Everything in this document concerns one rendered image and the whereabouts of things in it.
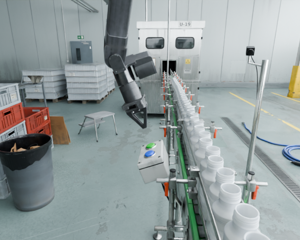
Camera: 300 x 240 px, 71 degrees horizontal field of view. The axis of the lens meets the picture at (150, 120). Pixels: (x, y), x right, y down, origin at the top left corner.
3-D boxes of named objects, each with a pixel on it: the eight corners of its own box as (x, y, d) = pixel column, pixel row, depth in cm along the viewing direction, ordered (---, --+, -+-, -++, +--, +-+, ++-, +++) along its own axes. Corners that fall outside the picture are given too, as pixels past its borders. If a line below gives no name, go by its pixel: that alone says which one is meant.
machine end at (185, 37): (198, 119, 485) (205, 20, 424) (138, 118, 493) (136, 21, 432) (189, 104, 637) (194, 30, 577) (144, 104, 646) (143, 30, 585)
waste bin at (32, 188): (45, 216, 191) (34, 153, 172) (-2, 215, 193) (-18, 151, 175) (67, 187, 234) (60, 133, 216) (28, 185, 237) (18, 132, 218)
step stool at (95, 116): (97, 127, 429) (96, 108, 417) (117, 135, 391) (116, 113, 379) (77, 134, 395) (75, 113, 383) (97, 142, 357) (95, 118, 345)
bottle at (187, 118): (183, 145, 98) (185, 112, 93) (181, 141, 104) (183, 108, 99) (196, 145, 98) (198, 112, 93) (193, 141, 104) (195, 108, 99)
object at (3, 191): (5, 199, 214) (1, 180, 207) (-35, 200, 212) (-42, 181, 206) (35, 169, 272) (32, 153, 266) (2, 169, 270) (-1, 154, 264)
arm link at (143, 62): (105, 44, 61) (106, 57, 55) (142, 29, 61) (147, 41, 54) (120, 76, 70) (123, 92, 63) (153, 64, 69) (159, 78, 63)
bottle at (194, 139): (206, 173, 75) (210, 129, 70) (189, 173, 75) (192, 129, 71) (202, 165, 81) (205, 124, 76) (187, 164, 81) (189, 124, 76)
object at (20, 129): (-3, 160, 201) (-8, 139, 195) (-47, 161, 199) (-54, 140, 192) (28, 137, 259) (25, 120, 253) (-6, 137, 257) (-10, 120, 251)
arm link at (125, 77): (112, 68, 66) (109, 68, 61) (132, 60, 66) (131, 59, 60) (120, 88, 68) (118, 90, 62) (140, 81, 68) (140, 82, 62)
